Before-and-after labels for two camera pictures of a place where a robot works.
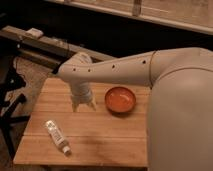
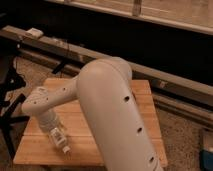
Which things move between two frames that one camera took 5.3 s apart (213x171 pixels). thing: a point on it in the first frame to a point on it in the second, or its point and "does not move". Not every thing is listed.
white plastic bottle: x=58 y=137 does not move
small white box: x=34 y=32 does not move
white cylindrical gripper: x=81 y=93 to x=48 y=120
